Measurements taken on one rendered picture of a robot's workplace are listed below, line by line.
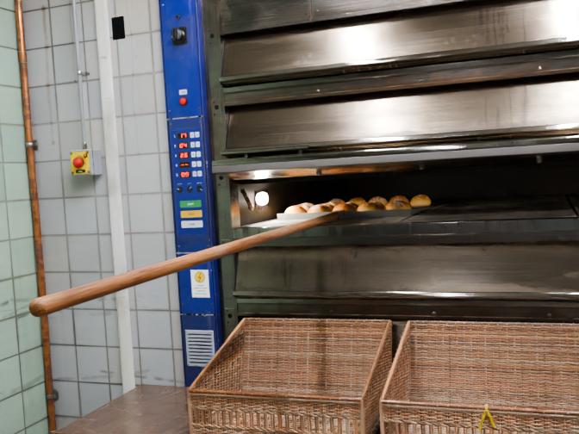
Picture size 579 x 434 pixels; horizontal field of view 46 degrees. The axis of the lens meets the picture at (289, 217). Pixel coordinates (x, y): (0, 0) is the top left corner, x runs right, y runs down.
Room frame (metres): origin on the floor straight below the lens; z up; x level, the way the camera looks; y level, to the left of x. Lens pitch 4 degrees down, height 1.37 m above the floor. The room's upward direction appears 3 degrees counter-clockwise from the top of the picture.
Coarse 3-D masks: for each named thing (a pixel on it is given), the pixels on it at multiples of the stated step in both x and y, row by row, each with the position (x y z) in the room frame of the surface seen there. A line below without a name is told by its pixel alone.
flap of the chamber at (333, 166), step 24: (576, 144) 2.00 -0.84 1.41; (216, 168) 2.41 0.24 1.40; (240, 168) 2.37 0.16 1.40; (264, 168) 2.34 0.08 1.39; (288, 168) 2.31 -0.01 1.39; (312, 168) 2.30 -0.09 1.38; (336, 168) 2.31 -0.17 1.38; (360, 168) 2.31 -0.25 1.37; (384, 168) 2.31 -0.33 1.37; (408, 168) 2.32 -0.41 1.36; (432, 168) 2.32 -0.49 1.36
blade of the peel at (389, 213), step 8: (416, 208) 3.00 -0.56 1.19; (424, 208) 3.00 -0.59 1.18; (280, 216) 2.84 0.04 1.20; (288, 216) 2.83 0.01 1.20; (296, 216) 2.82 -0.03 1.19; (304, 216) 2.81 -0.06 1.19; (312, 216) 2.80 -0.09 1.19; (352, 216) 2.74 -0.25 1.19; (360, 216) 2.73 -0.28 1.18; (368, 216) 2.72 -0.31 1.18; (376, 216) 2.71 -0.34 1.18; (384, 216) 2.69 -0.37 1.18; (392, 216) 2.68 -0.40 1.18
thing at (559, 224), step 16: (336, 224) 2.46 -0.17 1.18; (352, 224) 2.42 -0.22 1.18; (368, 224) 2.37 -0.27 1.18; (384, 224) 2.35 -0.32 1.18; (400, 224) 2.33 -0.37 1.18; (416, 224) 2.31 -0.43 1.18; (432, 224) 2.29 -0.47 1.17; (448, 224) 2.28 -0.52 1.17; (464, 224) 2.26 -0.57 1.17; (480, 224) 2.24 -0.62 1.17; (496, 224) 2.22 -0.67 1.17; (512, 224) 2.21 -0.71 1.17; (528, 224) 2.19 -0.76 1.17; (544, 224) 2.17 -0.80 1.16; (560, 224) 2.15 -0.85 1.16; (576, 224) 2.14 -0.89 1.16
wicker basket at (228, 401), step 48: (240, 336) 2.45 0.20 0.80; (288, 336) 2.42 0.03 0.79; (336, 336) 2.37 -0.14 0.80; (384, 336) 2.22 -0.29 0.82; (192, 384) 2.09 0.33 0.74; (240, 384) 2.43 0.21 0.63; (288, 384) 2.38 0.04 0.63; (336, 384) 2.33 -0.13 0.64; (384, 384) 2.18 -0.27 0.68; (192, 432) 2.06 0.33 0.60; (240, 432) 2.01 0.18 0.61; (288, 432) 1.96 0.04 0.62; (336, 432) 1.91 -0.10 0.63
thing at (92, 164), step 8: (72, 152) 2.71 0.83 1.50; (80, 152) 2.69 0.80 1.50; (88, 152) 2.68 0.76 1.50; (96, 152) 2.72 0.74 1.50; (72, 160) 2.71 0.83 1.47; (88, 160) 2.68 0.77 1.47; (96, 160) 2.72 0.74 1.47; (72, 168) 2.71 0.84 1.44; (80, 168) 2.69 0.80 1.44; (88, 168) 2.68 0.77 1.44; (96, 168) 2.71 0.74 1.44; (72, 176) 2.72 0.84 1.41
